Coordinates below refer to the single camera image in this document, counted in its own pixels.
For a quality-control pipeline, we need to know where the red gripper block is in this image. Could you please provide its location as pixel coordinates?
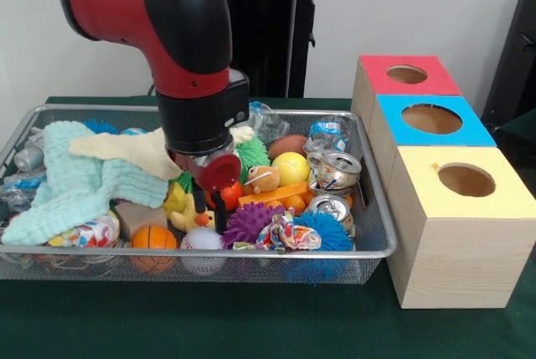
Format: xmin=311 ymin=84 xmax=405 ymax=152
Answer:
xmin=167 ymin=147 xmax=243 ymax=234

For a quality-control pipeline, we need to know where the yellow plush duck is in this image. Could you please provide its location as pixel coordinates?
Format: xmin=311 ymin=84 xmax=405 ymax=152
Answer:
xmin=169 ymin=193 xmax=217 ymax=233

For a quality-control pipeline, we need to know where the colourful print cloth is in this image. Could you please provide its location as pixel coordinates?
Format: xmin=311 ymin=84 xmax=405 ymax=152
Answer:
xmin=232 ymin=212 xmax=322 ymax=254

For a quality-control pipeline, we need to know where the cream waffle cloth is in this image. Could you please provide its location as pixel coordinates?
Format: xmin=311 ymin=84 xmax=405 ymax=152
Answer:
xmin=69 ymin=124 xmax=255 ymax=180

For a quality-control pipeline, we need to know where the mint green waffle cloth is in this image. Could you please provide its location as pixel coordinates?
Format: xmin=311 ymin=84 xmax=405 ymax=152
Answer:
xmin=2 ymin=121 xmax=171 ymax=246

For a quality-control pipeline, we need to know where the silver mesh bin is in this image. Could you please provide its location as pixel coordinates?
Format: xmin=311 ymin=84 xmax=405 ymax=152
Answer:
xmin=0 ymin=103 xmax=399 ymax=283

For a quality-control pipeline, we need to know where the wooden three-hole box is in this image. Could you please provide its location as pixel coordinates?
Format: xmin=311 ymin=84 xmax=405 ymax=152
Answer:
xmin=350 ymin=54 xmax=536 ymax=310

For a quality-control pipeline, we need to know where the white toy baseball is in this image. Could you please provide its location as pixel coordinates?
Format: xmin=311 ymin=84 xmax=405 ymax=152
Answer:
xmin=179 ymin=227 xmax=225 ymax=274

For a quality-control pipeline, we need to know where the purple spiky ball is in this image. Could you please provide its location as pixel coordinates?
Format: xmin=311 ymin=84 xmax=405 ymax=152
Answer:
xmin=221 ymin=202 xmax=290 ymax=250

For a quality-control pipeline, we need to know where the brown plush bear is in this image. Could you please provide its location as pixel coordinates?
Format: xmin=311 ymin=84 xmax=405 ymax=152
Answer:
xmin=242 ymin=165 xmax=281 ymax=195

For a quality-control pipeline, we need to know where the orange toy basketball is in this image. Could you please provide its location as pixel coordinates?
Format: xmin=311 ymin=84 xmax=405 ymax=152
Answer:
xmin=130 ymin=224 xmax=178 ymax=273

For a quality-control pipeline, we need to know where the orange toy brick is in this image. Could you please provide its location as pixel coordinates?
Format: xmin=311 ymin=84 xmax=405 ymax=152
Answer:
xmin=238 ymin=181 xmax=315 ymax=216

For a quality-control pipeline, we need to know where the dark green tablecloth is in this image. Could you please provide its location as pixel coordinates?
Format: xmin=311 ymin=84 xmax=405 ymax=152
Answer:
xmin=500 ymin=114 xmax=536 ymax=155
xmin=0 ymin=95 xmax=536 ymax=359

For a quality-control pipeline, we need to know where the blue fuzzy ball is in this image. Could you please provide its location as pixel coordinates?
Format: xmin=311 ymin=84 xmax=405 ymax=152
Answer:
xmin=292 ymin=210 xmax=355 ymax=283

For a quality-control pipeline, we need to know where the crushed can with gold print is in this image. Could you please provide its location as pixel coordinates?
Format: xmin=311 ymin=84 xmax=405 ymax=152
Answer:
xmin=307 ymin=151 xmax=362 ymax=195

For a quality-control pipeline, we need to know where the black chair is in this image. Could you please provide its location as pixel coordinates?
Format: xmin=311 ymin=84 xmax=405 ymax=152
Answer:
xmin=481 ymin=0 xmax=536 ymax=126

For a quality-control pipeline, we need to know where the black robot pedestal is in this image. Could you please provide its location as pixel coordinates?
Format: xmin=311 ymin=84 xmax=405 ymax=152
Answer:
xmin=209 ymin=0 xmax=336 ymax=99

